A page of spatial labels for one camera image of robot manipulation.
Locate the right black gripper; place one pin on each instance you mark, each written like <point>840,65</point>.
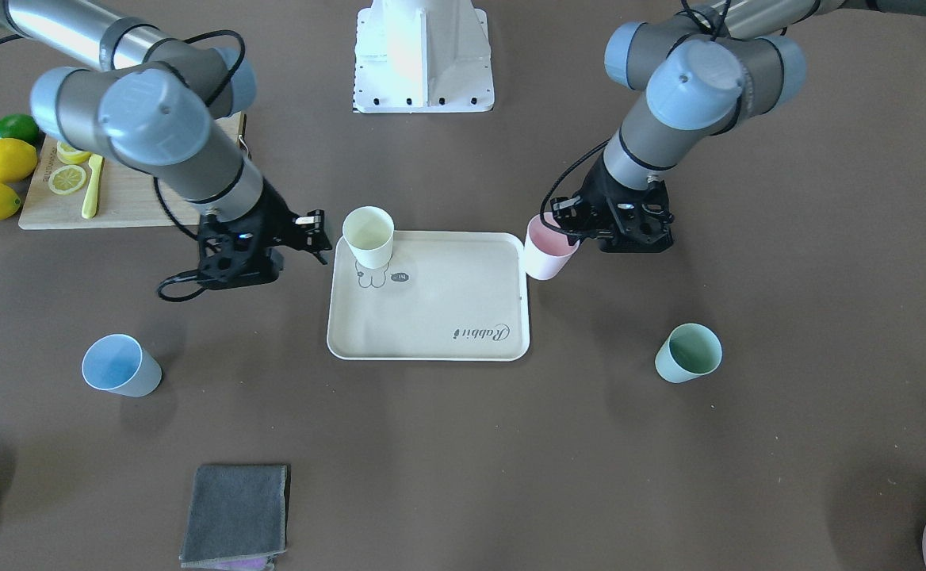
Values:
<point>274,212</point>

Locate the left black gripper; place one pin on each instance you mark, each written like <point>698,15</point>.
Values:
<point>596,198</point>

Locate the pink plastic cup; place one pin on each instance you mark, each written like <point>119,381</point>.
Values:
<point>546,251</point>

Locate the yellow plastic cup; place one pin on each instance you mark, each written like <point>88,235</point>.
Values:
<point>369,232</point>

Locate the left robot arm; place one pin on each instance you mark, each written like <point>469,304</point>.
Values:
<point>701,73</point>

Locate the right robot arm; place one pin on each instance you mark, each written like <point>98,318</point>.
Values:
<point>152,103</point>

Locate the cream rabbit tray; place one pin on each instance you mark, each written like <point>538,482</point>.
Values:
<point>444,296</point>

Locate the green plastic cup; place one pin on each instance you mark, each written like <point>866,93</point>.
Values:
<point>690,351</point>

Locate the wooden cutting board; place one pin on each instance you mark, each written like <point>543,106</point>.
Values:
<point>126,199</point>

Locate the yellow plastic knife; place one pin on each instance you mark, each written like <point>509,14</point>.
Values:
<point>89,207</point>

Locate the blue plastic cup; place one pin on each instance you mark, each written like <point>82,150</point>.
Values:
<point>118,364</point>

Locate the lemon slice upper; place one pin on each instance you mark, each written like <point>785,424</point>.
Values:
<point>67,179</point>

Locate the lemon slice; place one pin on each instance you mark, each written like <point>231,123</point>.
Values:
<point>67,179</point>
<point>70,156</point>

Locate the lemon slice lower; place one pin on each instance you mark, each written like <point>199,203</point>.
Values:
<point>70,156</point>

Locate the grey folded cloth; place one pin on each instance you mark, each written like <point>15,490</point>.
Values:
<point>237,517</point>

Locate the green lime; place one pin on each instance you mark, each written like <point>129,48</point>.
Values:
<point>20,126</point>

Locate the whole lemon upper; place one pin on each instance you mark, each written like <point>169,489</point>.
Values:
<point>18,160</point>

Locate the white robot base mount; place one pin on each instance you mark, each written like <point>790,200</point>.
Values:
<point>422,57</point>

